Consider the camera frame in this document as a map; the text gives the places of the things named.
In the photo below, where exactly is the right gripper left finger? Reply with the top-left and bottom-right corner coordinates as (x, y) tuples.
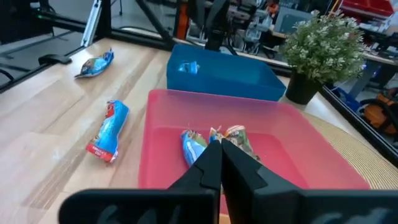
(167, 139), (223, 192)

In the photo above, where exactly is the grey box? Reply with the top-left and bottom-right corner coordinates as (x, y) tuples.
(273, 6), (315, 35)

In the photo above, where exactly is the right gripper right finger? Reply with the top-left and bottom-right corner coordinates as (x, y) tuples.
(222, 139), (303, 194)

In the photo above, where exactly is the woven straw mat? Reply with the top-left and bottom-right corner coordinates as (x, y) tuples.
(300, 111), (398, 191)

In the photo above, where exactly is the white aluminium post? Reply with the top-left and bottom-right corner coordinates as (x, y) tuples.
(80, 0), (103, 49)

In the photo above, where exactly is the green-labelled granola bar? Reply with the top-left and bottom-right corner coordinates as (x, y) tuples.
(223, 124), (262, 162)

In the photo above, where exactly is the blue red-ended granola bar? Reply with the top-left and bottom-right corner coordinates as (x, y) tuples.
(85, 99), (131, 164)

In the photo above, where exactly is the orange upright object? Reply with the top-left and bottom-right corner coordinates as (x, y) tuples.
(176, 2), (192, 41)

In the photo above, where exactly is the multicoloured granola bar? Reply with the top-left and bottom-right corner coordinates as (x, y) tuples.
(208, 124), (226, 145)

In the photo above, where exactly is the blue green granola bar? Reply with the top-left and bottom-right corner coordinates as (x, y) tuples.
(180, 129), (209, 168)

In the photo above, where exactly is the pink plastic bin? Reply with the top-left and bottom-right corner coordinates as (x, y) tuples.
(137, 88), (372, 215)

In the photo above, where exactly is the black table-edge mount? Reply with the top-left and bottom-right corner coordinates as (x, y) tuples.
(37, 53), (73, 67)

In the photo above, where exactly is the blue-wrapped granola bar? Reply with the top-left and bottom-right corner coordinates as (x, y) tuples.
(177, 60), (201, 75)

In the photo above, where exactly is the red storage bin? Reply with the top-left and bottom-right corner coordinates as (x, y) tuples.
(340, 0), (396, 18)

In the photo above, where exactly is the Chewy chocolate chip granola bar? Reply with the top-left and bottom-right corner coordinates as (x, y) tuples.
(73, 47), (116, 80)

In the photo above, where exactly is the orange black bag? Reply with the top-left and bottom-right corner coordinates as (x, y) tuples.
(360, 88), (398, 136)

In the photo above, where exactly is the black plant pot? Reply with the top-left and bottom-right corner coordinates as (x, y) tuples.
(284, 68), (324, 106)

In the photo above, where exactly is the green artificial plant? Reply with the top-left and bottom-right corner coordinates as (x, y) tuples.
(279, 9), (368, 85)

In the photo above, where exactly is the black equipment box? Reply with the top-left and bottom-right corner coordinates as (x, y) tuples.
(0, 0), (54, 45)

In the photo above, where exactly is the blue plastic bin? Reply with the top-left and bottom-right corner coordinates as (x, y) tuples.
(165, 43), (287, 102)

